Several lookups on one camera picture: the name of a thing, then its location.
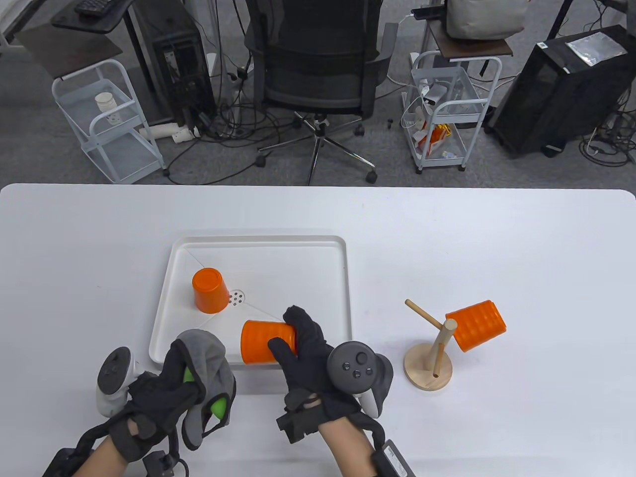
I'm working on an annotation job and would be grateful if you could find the person's right hand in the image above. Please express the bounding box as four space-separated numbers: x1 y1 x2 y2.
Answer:
268 305 386 444

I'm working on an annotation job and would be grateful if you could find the person's left hand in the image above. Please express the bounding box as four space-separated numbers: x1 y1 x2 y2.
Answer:
107 339 207 462

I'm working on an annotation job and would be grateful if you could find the orange cup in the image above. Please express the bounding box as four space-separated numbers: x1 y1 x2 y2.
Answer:
192 268 231 314
445 300 507 353
240 320 299 366

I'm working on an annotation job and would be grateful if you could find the green grey hand towel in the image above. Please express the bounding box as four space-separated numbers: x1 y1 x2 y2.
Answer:
176 329 237 451

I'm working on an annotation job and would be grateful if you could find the person's right forearm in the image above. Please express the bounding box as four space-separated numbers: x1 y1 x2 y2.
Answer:
318 417 383 477

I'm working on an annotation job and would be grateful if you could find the person's left forearm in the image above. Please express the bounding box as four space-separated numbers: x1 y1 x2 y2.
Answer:
79 437 132 477

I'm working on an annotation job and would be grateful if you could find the wooden cup rack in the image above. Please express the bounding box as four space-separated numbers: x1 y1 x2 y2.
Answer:
403 299 459 392

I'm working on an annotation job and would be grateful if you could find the grey white right controller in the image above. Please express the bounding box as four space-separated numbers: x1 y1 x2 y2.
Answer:
326 341 394 418

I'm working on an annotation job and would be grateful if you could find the grey white controller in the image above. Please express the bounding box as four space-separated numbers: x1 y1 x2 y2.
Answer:
96 346 146 417
326 341 394 418

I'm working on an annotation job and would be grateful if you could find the grey white left controller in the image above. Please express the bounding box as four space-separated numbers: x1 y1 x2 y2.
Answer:
96 346 146 417

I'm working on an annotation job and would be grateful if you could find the white plastic tray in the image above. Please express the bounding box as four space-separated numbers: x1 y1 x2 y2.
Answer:
149 236 353 371

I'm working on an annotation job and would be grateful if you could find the black left wrist tracker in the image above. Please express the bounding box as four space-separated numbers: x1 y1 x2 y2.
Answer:
42 449 82 477

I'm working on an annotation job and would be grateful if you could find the black wrist tracker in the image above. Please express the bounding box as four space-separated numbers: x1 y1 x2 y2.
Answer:
42 449 82 477
373 440 415 477

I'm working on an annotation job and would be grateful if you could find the black right wrist tracker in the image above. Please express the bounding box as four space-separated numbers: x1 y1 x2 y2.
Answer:
373 440 415 477

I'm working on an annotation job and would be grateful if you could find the white metal cart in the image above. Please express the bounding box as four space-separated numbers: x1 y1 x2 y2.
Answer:
52 60 167 184
410 51 502 173

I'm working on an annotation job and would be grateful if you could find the orange snack packet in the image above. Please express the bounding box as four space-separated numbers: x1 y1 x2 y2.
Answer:
418 124 450 155

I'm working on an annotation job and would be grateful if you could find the white plastic pipe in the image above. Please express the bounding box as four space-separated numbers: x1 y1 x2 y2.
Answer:
138 123 202 145

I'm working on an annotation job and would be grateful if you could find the black office chair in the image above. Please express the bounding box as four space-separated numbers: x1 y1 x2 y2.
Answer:
243 0 401 185

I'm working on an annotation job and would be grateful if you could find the white power adapter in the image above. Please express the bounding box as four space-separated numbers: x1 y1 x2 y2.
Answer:
420 82 448 106

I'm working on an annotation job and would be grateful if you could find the white plastic bottle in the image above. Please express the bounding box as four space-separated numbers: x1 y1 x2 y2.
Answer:
95 92 122 125

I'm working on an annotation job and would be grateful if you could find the black computer tower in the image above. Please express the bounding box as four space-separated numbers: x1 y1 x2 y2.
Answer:
124 0 218 131
484 25 636 159

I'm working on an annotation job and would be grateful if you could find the brown wooden board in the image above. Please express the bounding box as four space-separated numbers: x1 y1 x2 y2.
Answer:
428 20 513 61
14 24 123 79

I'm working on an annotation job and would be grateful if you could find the black desk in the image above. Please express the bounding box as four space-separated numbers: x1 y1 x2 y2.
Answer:
51 0 137 34

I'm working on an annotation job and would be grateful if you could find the beige fabric bag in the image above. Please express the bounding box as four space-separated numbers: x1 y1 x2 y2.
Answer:
446 0 527 40

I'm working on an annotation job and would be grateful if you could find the black keyboard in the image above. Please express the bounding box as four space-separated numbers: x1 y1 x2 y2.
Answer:
75 0 116 18

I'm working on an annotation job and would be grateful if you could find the silver foil bag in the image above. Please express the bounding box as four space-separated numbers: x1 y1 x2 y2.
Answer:
565 32 628 67

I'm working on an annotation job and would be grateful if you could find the tangle of black cables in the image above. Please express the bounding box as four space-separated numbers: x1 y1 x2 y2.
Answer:
164 50 304 185

